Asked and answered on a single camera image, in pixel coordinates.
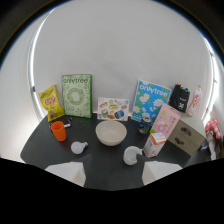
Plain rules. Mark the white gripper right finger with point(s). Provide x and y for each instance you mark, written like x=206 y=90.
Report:
x=156 y=170

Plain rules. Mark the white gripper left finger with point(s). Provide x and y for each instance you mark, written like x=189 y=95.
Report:
x=68 y=171

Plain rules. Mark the orange plastic cup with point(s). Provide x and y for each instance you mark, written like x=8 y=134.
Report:
x=59 y=130

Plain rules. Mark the white light bulb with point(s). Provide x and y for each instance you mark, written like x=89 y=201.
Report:
x=77 y=147

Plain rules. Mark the orange and white carton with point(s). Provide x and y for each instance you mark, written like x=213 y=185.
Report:
x=154 y=144

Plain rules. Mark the small white mug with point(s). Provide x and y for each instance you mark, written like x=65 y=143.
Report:
x=131 y=155

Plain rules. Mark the beige drawer cabinet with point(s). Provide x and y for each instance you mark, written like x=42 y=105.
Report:
x=185 y=136

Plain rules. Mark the dark drink can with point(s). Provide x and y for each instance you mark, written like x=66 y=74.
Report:
x=144 y=125

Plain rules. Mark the pink tissue box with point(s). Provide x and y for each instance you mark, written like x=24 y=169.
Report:
x=165 y=121

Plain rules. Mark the large white bowl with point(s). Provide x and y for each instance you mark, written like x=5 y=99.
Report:
x=111 y=132

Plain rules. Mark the blue onlytree box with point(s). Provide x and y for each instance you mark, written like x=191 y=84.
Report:
x=148 y=101

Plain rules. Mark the yellow chips bag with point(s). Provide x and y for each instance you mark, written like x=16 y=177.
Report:
x=51 y=102

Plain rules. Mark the food picture card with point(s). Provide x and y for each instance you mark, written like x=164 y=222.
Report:
x=112 y=109

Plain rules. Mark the black pen holder bag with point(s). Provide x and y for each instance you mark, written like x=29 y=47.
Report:
x=180 y=98

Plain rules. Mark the green onlytree box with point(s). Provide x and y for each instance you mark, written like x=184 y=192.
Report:
x=77 y=95

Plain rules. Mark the white bottle with red label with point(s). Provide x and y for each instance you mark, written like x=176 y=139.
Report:
x=194 y=101

